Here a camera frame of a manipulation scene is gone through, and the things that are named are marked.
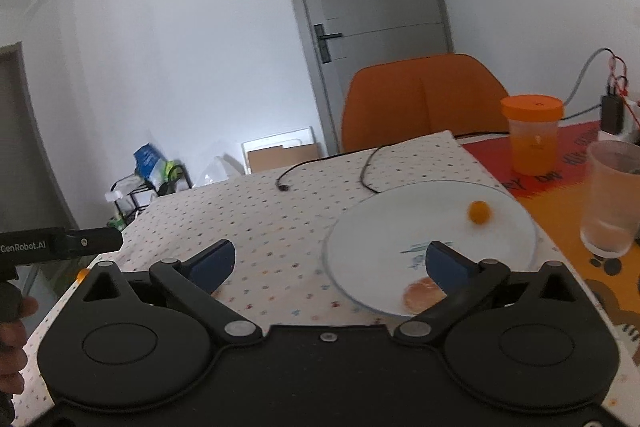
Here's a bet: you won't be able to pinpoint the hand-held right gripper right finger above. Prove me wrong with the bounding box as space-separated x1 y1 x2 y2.
392 241 589 350

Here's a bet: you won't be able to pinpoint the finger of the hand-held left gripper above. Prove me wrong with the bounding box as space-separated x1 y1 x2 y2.
64 228 125 258

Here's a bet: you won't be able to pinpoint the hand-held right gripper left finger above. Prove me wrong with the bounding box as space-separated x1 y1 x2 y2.
75 239 263 349

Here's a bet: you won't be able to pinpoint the white plate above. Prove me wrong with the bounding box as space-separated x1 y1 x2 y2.
322 181 541 319

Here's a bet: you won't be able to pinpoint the person's left hand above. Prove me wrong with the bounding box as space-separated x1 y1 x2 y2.
0 297 40 394

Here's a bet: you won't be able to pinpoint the peeled citrus piece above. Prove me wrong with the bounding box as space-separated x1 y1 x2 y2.
402 278 448 314

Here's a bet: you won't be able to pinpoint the dotted white tablecloth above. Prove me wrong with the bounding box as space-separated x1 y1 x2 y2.
10 131 562 427

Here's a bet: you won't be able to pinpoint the small orange kumquat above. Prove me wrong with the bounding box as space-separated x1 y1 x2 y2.
467 200 493 224

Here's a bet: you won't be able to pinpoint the clear plastic bag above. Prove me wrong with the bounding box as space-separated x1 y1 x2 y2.
202 154 246 186

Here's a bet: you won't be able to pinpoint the blue bag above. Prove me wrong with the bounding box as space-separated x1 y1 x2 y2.
133 143 168 181

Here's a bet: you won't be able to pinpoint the yellow green packet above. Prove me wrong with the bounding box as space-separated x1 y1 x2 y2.
160 159 184 184

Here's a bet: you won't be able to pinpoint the red orange printed mat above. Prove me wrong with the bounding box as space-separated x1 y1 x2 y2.
460 119 640 360

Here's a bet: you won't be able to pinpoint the brown cardboard sheet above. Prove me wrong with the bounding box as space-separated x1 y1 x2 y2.
248 143 319 174

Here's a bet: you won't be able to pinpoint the white board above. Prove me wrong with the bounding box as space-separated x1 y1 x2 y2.
241 125 317 175

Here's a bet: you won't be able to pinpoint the orange lidded cup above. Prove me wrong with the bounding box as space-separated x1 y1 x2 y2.
501 94 565 175

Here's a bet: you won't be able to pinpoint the orange chair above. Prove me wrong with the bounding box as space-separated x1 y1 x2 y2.
340 53 511 154

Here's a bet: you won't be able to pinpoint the clear plastic cup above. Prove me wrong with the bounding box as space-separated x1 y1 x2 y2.
580 140 640 257

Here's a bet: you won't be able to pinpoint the black charger box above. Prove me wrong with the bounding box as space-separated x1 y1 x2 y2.
601 94 626 134

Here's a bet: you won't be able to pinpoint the black wire rack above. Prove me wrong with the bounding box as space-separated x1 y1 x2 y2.
110 164 194 229

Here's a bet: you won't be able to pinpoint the black usb cable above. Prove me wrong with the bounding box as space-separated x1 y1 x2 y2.
276 132 511 195

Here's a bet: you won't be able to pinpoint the black door handle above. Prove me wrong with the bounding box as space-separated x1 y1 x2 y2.
314 24 343 65

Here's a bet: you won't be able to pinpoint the red wires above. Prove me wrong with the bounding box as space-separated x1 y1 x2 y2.
606 53 640 128

